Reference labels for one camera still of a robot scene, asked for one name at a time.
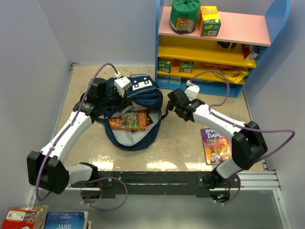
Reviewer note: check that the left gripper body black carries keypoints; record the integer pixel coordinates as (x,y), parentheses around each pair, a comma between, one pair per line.
(113,99)

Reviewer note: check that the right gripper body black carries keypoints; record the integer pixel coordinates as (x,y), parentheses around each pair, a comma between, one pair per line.
(177,110)

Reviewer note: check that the navy blue school backpack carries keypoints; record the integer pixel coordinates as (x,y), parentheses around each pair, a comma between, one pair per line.
(144,93)

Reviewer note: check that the orange 78-storey treehouse book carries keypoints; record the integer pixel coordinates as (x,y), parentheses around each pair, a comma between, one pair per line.
(131,120)

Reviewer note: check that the black 169-storey treehouse book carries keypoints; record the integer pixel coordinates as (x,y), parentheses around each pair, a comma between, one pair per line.
(148,123)

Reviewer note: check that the purple Roald Dahl book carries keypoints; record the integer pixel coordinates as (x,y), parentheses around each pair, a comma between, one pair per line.
(216,147)

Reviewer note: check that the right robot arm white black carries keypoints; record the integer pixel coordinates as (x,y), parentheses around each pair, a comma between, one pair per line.
(247,141)

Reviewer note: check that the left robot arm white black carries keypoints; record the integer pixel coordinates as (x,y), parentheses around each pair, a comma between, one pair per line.
(46,168)

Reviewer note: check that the yellow snack bag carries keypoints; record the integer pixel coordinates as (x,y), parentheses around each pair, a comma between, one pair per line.
(234,74)

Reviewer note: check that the right small green box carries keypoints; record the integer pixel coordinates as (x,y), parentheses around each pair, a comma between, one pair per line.
(186,66)

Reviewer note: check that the small green box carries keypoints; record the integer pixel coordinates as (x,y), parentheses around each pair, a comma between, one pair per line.
(164,65)
(186,66)

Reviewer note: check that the left small green box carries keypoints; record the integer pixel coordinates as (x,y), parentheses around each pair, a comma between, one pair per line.
(164,65)

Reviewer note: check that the colourful blue toy shelf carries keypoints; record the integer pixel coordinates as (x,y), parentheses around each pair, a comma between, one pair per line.
(260,30)

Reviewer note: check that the orange green carton box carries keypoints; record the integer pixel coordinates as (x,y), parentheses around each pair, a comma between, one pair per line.
(209,21)

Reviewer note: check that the red white packet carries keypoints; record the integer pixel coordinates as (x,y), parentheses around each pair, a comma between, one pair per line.
(250,52)

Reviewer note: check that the green wrapped tissue roll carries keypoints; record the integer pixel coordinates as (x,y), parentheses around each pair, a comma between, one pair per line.
(184,16)

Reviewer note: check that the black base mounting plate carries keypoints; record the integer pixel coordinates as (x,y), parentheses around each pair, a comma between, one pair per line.
(191,183)

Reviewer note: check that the blue Jane book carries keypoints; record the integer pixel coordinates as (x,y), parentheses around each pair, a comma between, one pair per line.
(67,220)

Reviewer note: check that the red book bottom left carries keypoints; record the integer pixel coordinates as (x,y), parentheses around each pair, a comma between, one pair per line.
(25,217)

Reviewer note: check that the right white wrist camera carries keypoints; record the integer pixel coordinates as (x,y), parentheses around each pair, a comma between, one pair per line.
(191,90)

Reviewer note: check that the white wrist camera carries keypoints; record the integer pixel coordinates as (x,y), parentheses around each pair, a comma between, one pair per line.
(191,90)
(122,85)

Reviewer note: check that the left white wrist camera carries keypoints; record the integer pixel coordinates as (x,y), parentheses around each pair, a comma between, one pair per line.
(122,85)

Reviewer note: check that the aluminium rail frame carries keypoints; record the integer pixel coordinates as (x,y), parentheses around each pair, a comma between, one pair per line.
(178,148)

